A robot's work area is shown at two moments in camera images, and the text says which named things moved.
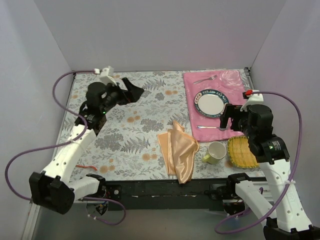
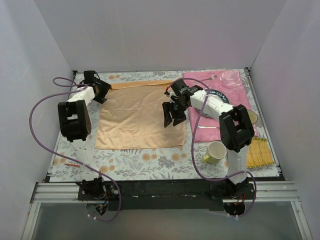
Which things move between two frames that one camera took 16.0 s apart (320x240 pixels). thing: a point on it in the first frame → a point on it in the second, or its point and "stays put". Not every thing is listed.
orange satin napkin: (178, 149) → (132, 117)
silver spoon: (198, 127) stays put
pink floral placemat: (230, 82) stays put
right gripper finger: (224, 118) → (168, 118)
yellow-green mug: (216, 151) stays put
